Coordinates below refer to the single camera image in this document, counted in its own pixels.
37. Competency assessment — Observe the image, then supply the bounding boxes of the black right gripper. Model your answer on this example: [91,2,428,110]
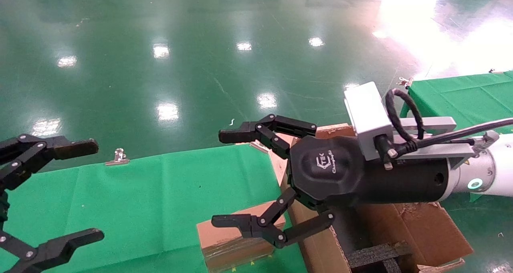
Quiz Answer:
[211,114,449,249]

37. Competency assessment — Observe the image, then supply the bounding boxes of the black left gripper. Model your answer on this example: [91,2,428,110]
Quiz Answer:
[0,134,105,273]

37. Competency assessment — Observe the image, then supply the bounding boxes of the small cardboard box with hole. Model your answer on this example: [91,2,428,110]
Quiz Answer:
[196,201,287,273]

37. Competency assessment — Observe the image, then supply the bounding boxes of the large open cardboard carton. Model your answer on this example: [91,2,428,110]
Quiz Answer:
[268,123,475,273]

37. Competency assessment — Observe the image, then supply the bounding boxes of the large green tablecloth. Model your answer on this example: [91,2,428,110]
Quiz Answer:
[0,144,309,273]

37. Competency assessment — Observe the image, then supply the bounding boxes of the black foam insert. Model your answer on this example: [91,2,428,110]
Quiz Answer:
[345,243,413,273]

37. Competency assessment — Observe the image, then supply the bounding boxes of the small green tablecloth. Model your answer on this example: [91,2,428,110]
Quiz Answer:
[400,71,513,203]

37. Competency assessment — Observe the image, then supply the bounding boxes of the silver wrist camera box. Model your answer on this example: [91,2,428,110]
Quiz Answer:
[344,81,395,161]

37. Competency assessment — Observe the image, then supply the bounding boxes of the silver camera mount bracket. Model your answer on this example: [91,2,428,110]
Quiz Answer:
[391,117,499,170]

